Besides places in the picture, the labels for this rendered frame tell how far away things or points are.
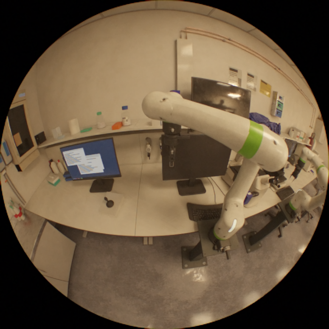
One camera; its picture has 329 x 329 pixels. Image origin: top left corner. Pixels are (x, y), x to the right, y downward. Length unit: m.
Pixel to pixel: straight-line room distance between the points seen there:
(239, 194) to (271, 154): 0.36
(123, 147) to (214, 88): 1.12
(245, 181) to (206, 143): 0.37
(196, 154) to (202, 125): 0.48
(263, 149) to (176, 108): 0.27
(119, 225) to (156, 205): 0.33
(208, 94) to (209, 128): 0.82
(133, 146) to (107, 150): 0.46
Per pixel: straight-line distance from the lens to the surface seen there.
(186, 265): 1.52
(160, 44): 1.42
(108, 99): 1.38
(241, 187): 0.63
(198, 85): 1.11
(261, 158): 0.36
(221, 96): 1.20
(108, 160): 0.94
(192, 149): 0.77
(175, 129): 0.52
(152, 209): 0.91
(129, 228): 0.86
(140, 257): 1.55
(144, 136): 1.22
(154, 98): 0.39
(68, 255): 1.76
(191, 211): 0.89
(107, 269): 1.66
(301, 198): 1.31
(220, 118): 0.33
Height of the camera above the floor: 1.51
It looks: 34 degrees down
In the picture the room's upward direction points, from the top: 1 degrees counter-clockwise
